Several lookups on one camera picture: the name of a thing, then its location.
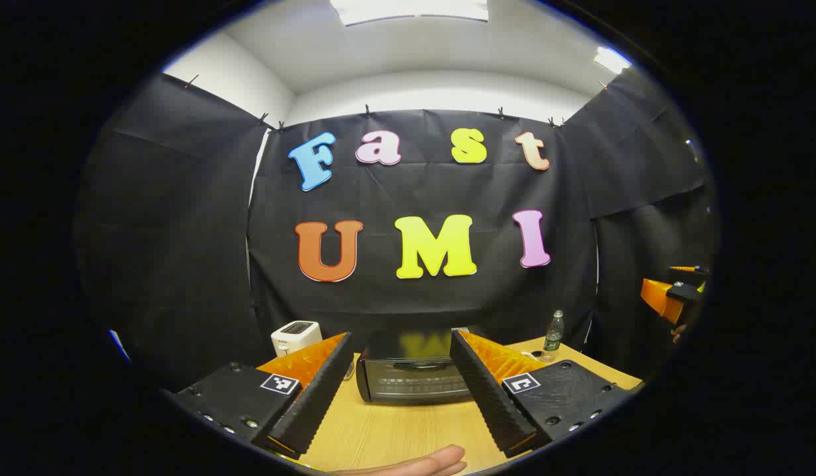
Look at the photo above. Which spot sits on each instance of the clear plastic water bottle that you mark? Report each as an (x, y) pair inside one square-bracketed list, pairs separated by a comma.
[(554, 337)]

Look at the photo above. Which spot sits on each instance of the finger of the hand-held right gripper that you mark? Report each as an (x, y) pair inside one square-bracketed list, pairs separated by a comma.
[(659, 297), (688, 271)]

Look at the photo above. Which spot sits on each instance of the ceiling light panel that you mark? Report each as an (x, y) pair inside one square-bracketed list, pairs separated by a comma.
[(611, 59), (408, 10)]

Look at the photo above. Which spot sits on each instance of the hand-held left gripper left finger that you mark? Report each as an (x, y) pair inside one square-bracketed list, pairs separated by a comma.
[(322, 390)]

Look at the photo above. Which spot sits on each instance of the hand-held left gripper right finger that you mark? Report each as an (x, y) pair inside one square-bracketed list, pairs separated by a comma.
[(487, 390)]

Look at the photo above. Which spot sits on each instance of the white toaster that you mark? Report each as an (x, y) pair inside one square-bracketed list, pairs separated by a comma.
[(295, 337)]

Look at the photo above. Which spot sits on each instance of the black electric oven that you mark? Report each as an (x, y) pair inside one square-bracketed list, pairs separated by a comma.
[(408, 383)]

